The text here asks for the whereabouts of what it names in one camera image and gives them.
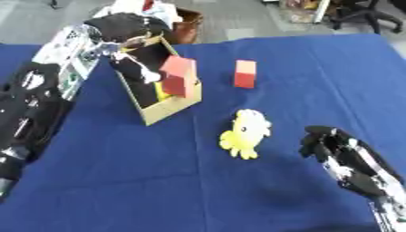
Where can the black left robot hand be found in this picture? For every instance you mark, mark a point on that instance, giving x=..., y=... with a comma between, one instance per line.
x=127, y=25

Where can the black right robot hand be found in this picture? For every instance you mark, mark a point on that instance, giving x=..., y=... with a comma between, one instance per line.
x=349, y=160

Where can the large red block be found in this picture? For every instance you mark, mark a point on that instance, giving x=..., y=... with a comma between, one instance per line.
x=178, y=75

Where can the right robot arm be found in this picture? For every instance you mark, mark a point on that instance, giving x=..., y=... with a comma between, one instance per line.
x=394, y=211

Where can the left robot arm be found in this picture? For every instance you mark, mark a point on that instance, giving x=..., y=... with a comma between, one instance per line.
x=37, y=102

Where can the tan cardboard box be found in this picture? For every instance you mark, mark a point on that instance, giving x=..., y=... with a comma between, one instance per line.
x=169, y=107

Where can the white bag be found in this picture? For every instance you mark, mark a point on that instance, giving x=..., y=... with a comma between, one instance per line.
x=158, y=10

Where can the brown bag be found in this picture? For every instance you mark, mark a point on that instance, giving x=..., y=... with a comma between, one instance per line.
x=186, y=25

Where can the yellow block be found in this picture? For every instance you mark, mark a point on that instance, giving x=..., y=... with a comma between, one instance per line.
x=161, y=92

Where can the yellow soft toy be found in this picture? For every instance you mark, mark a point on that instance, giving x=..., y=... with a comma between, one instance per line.
x=246, y=133

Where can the small red block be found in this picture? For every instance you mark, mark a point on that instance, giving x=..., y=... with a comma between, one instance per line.
x=245, y=74

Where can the black office chair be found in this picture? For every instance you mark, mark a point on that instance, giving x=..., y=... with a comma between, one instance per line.
x=365, y=12

